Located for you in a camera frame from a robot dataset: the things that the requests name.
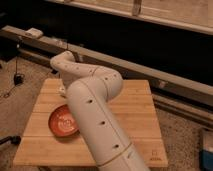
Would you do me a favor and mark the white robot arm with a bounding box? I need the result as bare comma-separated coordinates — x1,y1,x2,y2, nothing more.
50,51,150,171

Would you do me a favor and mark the red ceramic bowl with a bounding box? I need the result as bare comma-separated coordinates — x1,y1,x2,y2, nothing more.
48,104,78,137

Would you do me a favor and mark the wooden table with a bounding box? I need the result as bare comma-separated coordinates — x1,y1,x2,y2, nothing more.
13,79,168,167

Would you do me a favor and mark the white box on beam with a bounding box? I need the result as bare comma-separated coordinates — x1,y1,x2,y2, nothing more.
25,28,43,38

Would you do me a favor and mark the black power adapter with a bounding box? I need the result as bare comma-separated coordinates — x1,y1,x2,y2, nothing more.
14,75,23,85

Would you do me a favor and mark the long metal beam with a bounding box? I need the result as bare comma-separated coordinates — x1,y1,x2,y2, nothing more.
0,25,213,107

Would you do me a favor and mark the blue white container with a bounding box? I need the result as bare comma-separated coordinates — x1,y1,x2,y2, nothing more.
199,129,213,171

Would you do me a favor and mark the black cable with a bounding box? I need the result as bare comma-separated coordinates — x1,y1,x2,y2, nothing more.
3,41,20,99

